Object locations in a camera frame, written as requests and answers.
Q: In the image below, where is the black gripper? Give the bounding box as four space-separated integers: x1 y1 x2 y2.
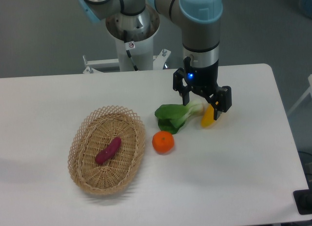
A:
173 60 232 121

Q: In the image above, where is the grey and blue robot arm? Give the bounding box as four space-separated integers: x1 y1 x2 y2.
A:
78 0 232 120

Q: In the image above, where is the purple sweet potato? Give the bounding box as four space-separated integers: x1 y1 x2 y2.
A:
95 137 121 165

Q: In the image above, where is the oval wicker basket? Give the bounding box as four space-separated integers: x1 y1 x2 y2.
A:
68 105 145 195

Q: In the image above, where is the yellow pepper slice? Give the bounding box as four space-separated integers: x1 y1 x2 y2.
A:
200 104 216 128

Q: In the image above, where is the green bok choy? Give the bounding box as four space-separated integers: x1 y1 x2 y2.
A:
154 99 204 134

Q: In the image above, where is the orange mandarin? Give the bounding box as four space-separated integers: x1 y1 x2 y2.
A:
152 131 175 154

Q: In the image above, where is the black box at table edge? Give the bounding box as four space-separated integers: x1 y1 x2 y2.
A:
293 189 312 215

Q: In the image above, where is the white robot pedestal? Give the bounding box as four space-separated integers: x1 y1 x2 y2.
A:
82 6 171 74

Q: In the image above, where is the black cable on pedestal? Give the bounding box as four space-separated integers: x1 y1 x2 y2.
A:
123 30 139 72

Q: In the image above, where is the white frame at right edge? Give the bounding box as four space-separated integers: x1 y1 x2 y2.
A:
286 75 312 117

